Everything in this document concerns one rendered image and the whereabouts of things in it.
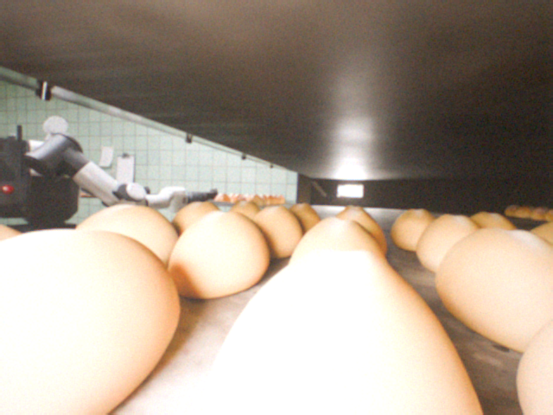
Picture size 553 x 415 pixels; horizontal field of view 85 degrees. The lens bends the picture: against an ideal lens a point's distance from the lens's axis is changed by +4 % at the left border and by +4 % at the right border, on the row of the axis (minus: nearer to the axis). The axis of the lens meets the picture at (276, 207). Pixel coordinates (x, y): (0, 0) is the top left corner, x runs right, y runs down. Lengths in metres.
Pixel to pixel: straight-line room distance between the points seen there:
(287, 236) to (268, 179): 2.48
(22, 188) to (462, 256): 1.39
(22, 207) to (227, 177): 1.86
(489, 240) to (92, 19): 0.25
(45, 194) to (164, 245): 1.19
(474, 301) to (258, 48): 0.19
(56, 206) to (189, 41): 1.27
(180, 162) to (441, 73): 3.04
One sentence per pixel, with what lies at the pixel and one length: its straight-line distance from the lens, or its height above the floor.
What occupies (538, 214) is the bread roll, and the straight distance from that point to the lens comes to 1.54.
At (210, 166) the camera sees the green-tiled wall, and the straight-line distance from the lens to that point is 3.04.
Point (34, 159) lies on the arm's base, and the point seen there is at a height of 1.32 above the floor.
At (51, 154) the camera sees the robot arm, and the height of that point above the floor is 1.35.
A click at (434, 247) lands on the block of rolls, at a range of 0.31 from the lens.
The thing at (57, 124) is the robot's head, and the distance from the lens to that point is 1.51.
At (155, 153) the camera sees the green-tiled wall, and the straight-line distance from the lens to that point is 3.40.
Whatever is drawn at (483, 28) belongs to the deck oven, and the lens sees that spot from 0.21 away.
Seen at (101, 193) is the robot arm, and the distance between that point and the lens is 1.28.
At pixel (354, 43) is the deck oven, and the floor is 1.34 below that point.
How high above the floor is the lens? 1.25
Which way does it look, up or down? 3 degrees down
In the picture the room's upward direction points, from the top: 2 degrees clockwise
